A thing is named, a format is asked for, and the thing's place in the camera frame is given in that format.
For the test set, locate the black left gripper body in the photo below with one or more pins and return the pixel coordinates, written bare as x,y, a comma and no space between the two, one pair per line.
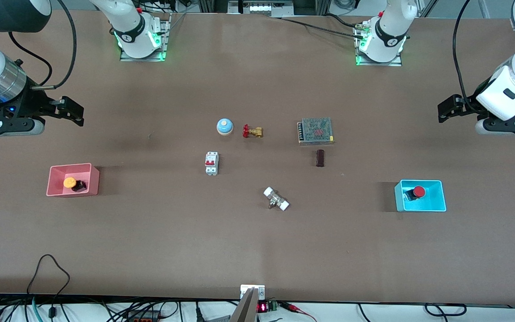
468,105

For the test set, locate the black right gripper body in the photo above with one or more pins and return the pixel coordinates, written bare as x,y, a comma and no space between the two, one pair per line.
31,104

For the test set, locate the yellow push button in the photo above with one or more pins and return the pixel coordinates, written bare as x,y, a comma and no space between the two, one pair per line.
69,182

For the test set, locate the red push button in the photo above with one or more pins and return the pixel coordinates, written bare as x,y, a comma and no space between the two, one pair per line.
418,192

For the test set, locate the pink plastic bin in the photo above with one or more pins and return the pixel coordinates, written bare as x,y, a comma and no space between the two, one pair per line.
85,188

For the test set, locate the cyan plastic bin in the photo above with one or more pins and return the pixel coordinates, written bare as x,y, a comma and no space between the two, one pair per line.
434,203

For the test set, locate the metal mesh power supply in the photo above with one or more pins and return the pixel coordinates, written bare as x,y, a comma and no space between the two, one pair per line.
315,131

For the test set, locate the dark brown cylinder capacitor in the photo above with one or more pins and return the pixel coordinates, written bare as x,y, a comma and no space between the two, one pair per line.
320,158

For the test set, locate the blue round bell cream top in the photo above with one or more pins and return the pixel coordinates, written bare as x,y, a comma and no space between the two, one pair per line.
224,126

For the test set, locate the metal valve white caps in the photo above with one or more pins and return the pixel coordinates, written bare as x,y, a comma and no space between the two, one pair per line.
276,199

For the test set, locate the black box orange connectors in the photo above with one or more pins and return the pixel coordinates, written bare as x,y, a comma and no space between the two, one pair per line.
143,316

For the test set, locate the red clip lead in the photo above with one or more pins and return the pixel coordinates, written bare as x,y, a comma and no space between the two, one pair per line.
295,308

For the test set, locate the grey metal bar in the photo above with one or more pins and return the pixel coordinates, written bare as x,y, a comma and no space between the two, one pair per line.
245,308

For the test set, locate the red digit display module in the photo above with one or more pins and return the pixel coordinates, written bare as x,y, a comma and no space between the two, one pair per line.
264,307

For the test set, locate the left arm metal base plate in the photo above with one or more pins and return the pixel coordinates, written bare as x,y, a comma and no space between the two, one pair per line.
398,63

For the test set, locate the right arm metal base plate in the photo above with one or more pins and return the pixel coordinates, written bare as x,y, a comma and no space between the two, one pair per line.
166,40

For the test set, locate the white circuit breaker red switch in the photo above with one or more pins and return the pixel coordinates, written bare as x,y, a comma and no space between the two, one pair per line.
211,163

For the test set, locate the aluminium frame with white device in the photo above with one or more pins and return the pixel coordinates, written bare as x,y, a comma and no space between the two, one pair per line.
262,8

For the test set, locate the white metal bracket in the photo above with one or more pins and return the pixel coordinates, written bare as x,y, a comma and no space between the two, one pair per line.
259,290

